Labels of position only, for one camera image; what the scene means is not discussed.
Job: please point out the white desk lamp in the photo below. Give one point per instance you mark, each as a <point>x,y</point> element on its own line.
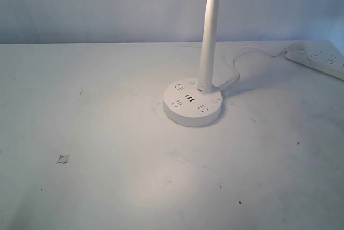
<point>196,102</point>

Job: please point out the torn tape scrap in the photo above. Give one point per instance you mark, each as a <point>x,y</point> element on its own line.
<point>63,159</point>

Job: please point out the white power strip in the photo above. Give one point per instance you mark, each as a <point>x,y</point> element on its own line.
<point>321,56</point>

